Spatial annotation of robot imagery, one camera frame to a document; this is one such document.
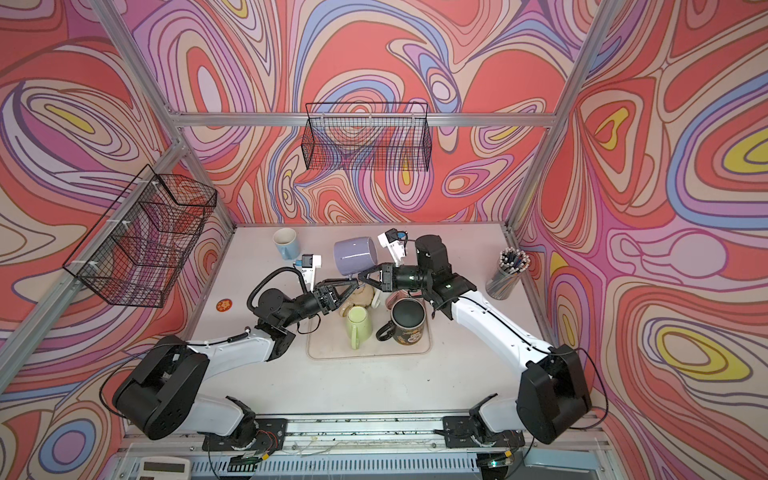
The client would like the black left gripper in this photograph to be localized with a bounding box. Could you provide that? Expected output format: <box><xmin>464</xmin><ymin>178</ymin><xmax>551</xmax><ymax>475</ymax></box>
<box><xmin>277</xmin><ymin>283</ymin><xmax>356</xmax><ymax>333</ymax></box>

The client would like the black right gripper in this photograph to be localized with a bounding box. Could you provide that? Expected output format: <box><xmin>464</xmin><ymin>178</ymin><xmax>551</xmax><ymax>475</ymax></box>
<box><xmin>359</xmin><ymin>261</ymin><xmax>432</xmax><ymax>293</ymax></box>

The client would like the purple ceramic mug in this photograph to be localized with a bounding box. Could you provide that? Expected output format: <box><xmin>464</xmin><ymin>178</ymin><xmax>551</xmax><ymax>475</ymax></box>
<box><xmin>333</xmin><ymin>237</ymin><xmax>378</xmax><ymax>276</ymax></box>

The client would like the beige rectangular tray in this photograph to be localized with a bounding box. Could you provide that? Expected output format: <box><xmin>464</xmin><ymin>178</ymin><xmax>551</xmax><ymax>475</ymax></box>
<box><xmin>307</xmin><ymin>305</ymin><xmax>432</xmax><ymax>361</ymax></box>

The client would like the light blue ceramic mug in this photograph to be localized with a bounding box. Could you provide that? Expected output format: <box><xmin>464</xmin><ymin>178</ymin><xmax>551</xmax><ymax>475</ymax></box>
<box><xmin>273</xmin><ymin>228</ymin><xmax>301</xmax><ymax>261</ymax></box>

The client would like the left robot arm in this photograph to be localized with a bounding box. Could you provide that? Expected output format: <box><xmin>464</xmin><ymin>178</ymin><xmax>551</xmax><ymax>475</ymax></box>
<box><xmin>111</xmin><ymin>267</ymin><xmax>360</xmax><ymax>450</ymax></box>

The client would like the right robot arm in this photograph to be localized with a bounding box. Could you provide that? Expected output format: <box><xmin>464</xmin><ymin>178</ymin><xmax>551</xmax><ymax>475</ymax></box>
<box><xmin>357</xmin><ymin>234</ymin><xmax>592</xmax><ymax>445</ymax></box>

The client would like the cream speckled round mug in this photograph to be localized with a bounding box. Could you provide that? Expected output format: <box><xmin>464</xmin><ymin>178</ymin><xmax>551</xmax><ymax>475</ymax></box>
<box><xmin>338</xmin><ymin>284</ymin><xmax>376</xmax><ymax>317</ymax></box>

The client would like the white ceramic mug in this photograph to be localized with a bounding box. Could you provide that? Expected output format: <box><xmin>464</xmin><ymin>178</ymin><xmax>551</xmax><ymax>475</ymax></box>
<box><xmin>371</xmin><ymin>290</ymin><xmax>390</xmax><ymax>309</ymax></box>

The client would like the pink ceramic mug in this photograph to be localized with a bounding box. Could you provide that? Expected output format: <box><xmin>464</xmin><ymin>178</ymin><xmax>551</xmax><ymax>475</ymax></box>
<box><xmin>385</xmin><ymin>290</ymin><xmax>410</xmax><ymax>310</ymax></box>

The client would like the light green ceramic mug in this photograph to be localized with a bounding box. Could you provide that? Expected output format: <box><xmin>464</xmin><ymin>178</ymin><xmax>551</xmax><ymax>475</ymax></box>
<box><xmin>345</xmin><ymin>306</ymin><xmax>373</xmax><ymax>350</ymax></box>

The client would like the black patterned mug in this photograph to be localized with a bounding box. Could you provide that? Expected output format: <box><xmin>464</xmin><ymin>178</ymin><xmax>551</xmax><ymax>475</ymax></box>
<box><xmin>375</xmin><ymin>298</ymin><xmax>426</xmax><ymax>346</ymax></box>

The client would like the red star sticker badge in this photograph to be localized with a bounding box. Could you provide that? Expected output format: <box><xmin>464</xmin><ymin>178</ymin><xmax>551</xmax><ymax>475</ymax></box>
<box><xmin>216</xmin><ymin>299</ymin><xmax>233</xmax><ymax>312</ymax></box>

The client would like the metal cup of pens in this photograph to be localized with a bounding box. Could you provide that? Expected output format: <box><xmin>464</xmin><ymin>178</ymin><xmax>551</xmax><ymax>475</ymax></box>
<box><xmin>485</xmin><ymin>247</ymin><xmax>531</xmax><ymax>300</ymax></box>

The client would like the white calculator device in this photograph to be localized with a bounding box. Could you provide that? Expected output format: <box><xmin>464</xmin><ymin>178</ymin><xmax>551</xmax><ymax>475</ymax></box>
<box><xmin>136</xmin><ymin>456</ymin><xmax>192</xmax><ymax>480</ymax></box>

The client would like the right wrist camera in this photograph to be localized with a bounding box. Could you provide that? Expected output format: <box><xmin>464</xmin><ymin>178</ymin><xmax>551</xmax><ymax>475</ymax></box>
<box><xmin>377</xmin><ymin>228</ymin><xmax>408</xmax><ymax>266</ymax></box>

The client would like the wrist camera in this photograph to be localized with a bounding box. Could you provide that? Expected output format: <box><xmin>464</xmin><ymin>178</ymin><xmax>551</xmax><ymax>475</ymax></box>
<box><xmin>295</xmin><ymin>254</ymin><xmax>322</xmax><ymax>290</ymax></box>
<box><xmin>377</xmin><ymin>228</ymin><xmax>408</xmax><ymax>266</ymax></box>

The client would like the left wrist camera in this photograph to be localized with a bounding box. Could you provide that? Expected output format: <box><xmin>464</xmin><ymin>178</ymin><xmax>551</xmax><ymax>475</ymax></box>
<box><xmin>295</xmin><ymin>254</ymin><xmax>322</xmax><ymax>290</ymax></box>

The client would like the black wire basket back wall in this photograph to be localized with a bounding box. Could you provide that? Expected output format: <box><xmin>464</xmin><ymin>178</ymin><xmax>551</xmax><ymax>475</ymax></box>
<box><xmin>301</xmin><ymin>101</ymin><xmax>432</xmax><ymax>172</ymax></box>

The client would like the black wire basket wall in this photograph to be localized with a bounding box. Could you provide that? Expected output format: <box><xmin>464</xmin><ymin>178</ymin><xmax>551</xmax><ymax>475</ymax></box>
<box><xmin>63</xmin><ymin>166</ymin><xmax>218</xmax><ymax>308</ymax></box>
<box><xmin>301</xmin><ymin>101</ymin><xmax>432</xmax><ymax>172</ymax></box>

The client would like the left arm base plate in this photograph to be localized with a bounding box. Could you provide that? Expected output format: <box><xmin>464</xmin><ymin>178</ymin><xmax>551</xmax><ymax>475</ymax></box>
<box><xmin>202</xmin><ymin>417</ymin><xmax>288</xmax><ymax>454</ymax></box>

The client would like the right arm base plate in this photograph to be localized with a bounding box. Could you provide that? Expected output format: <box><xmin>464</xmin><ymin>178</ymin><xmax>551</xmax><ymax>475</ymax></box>
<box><xmin>436</xmin><ymin>415</ymin><xmax>526</xmax><ymax>451</ymax></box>

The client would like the black wire basket left wall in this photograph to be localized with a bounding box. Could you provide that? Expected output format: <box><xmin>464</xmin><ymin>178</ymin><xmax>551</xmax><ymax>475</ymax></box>
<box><xmin>63</xmin><ymin>166</ymin><xmax>218</xmax><ymax>308</ymax></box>

